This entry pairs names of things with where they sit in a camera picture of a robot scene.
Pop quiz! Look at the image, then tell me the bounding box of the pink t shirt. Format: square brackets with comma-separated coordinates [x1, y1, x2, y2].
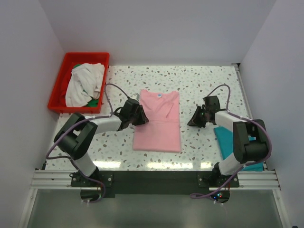
[133, 90, 181, 153]

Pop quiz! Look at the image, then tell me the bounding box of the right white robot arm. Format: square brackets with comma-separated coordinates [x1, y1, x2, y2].
[188, 96, 272, 187]

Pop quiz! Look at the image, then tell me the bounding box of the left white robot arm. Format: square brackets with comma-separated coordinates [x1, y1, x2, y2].
[54, 98, 149, 189]

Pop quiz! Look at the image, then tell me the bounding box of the teal folded t shirt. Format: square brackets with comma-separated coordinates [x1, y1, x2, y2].
[214, 127, 263, 172]

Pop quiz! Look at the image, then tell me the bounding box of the green t shirt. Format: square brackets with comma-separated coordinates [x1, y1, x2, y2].
[73, 64, 99, 107]

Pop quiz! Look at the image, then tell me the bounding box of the white t shirt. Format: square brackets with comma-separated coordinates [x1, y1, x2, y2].
[65, 63, 105, 107]

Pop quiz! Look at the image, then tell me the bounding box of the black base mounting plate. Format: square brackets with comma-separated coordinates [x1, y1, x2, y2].
[69, 171, 230, 200]

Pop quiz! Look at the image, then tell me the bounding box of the red plastic bin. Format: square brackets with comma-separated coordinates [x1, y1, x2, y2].
[47, 52, 110, 114]

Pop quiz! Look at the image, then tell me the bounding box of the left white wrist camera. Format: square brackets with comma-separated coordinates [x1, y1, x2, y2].
[131, 93, 140, 101]

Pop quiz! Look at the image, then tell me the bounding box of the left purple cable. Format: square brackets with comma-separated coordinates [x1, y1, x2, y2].
[45, 83, 133, 204]

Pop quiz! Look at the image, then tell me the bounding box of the purple cable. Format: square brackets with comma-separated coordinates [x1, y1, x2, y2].
[190, 84, 273, 200]
[45, 83, 133, 204]

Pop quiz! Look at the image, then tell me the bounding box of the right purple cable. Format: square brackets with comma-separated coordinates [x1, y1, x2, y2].
[190, 84, 273, 200]

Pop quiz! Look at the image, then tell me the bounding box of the aluminium frame rail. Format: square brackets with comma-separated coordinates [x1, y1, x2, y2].
[29, 155, 282, 190]

